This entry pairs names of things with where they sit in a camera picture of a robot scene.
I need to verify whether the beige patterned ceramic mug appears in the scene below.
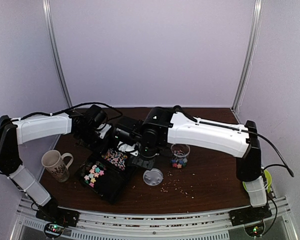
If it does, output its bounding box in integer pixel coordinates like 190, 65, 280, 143
41, 150, 74, 183

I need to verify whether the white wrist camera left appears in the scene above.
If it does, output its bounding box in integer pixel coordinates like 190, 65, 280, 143
95, 123, 113, 139

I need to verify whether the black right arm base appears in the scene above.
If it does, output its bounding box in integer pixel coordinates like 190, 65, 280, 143
228, 203, 273, 239

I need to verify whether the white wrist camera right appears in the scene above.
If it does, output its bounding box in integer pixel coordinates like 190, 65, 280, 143
117, 141, 139, 157

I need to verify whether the black three-compartment candy tray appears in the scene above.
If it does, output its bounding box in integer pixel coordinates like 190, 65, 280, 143
74, 116, 141, 205

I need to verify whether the aluminium corner post left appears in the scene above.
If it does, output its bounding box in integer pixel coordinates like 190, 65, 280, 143
42, 0, 72, 107

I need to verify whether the green bowl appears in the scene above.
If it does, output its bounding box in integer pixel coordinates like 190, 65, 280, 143
263, 169, 272, 192

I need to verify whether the clear plastic jar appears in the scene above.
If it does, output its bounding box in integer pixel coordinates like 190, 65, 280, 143
170, 144, 191, 169

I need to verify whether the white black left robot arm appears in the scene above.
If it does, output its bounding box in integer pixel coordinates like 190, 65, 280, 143
0, 105, 112, 222

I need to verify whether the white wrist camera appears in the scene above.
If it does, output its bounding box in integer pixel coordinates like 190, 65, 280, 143
95, 123, 113, 139
117, 141, 139, 157

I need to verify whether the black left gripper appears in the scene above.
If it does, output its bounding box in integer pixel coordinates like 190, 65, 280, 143
76, 126, 110, 155

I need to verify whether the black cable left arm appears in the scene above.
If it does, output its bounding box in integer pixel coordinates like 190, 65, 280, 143
0, 101, 124, 173

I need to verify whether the aluminium corner post right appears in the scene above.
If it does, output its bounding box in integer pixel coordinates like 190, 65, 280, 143
231, 0, 264, 114

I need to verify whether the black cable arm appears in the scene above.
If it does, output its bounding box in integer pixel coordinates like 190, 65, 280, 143
0, 101, 124, 173
173, 104, 295, 193

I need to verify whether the aluminium corner post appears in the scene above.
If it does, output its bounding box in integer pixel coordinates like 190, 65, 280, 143
231, 0, 264, 114
42, 0, 72, 107

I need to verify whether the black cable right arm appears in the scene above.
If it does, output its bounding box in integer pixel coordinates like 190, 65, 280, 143
173, 104, 295, 193

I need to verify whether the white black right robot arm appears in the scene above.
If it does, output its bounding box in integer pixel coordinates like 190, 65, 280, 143
113, 105, 267, 221

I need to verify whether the green saucer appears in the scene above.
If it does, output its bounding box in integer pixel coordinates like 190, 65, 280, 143
242, 181, 248, 193

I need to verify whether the silver metal jar lid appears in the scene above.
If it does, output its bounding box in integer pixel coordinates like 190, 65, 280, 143
142, 168, 164, 186

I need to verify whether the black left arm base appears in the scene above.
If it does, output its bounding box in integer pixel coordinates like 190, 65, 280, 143
33, 197, 80, 240

